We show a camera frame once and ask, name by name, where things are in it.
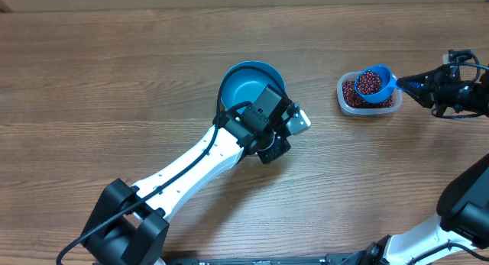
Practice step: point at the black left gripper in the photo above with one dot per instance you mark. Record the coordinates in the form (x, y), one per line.
(281, 145)

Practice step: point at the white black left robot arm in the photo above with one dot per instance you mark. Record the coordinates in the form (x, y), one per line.
(129, 224)

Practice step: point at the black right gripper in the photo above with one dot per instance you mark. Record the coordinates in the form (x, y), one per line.
(435, 79)

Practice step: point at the blue metal bowl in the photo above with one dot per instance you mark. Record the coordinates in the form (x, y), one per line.
(247, 80)

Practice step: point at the clear plastic food container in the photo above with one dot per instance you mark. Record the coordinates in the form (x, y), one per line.
(350, 111)

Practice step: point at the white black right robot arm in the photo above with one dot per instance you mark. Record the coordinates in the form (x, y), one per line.
(461, 219)

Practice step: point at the red beans in scoop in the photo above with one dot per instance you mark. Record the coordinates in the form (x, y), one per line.
(369, 83)

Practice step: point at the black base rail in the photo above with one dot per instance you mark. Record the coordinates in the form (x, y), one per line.
(260, 261)

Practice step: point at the blue plastic measuring scoop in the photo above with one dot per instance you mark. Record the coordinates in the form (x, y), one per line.
(390, 83)

